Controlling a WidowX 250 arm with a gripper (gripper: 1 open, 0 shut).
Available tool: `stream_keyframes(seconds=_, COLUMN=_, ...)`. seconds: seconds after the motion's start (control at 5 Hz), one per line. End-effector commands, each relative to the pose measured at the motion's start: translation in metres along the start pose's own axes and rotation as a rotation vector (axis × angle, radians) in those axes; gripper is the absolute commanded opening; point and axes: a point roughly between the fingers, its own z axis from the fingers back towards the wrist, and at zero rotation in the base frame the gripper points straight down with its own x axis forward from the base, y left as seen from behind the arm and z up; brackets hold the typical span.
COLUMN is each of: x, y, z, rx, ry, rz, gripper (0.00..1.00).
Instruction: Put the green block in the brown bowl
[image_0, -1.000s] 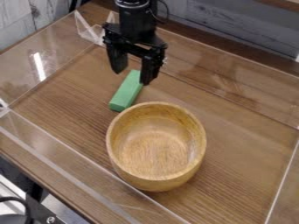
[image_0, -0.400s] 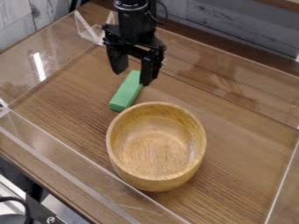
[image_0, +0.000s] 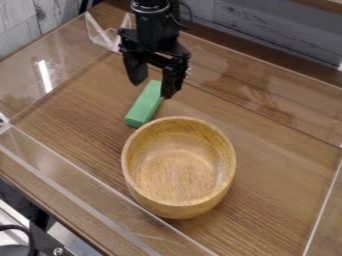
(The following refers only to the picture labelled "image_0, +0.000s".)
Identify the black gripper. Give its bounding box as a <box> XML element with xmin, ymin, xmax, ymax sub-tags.
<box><xmin>119</xmin><ymin>0</ymin><xmax>191</xmax><ymax>99</ymax></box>

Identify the green rectangular block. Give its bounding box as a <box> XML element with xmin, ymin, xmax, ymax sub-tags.
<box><xmin>125</xmin><ymin>80</ymin><xmax>163</xmax><ymax>128</ymax></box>

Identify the brown wooden bowl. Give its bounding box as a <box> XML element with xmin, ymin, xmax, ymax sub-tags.
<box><xmin>122</xmin><ymin>116</ymin><xmax>237</xmax><ymax>219</ymax></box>

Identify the clear acrylic corner bracket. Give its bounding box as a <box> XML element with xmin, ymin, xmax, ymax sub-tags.
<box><xmin>85</xmin><ymin>12</ymin><xmax>122</xmax><ymax>53</ymax></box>

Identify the black cable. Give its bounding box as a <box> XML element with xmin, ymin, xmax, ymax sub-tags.
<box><xmin>0</xmin><ymin>225</ymin><xmax>46</xmax><ymax>256</ymax></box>

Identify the black metal bracket with screw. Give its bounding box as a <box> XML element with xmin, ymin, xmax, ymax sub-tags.
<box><xmin>30</xmin><ymin>223</ymin><xmax>75</xmax><ymax>256</ymax></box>

